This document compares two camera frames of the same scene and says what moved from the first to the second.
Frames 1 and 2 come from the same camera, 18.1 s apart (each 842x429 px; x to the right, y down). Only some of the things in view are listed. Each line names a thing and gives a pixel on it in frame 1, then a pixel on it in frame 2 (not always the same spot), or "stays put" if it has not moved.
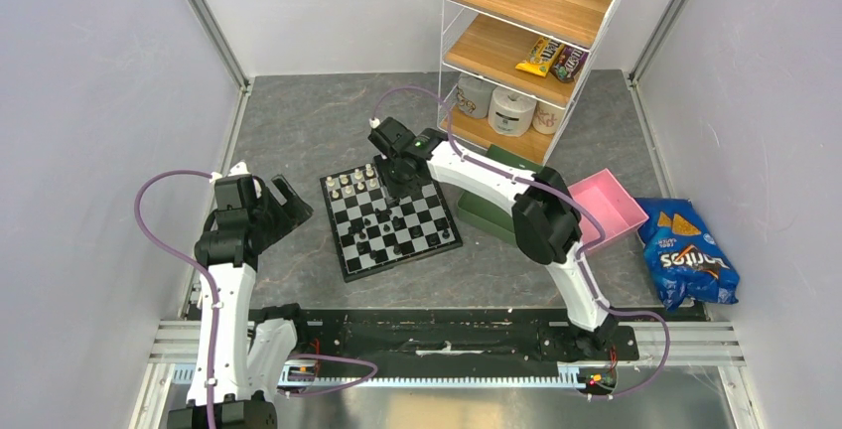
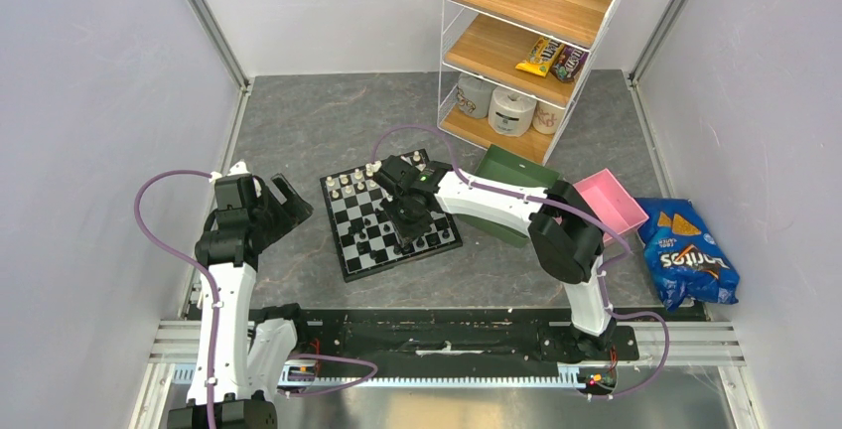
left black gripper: [290, 214] stays put
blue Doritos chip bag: [684, 256] stays put
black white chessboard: [372, 233] stays put
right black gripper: [392, 188] -> [405, 232]
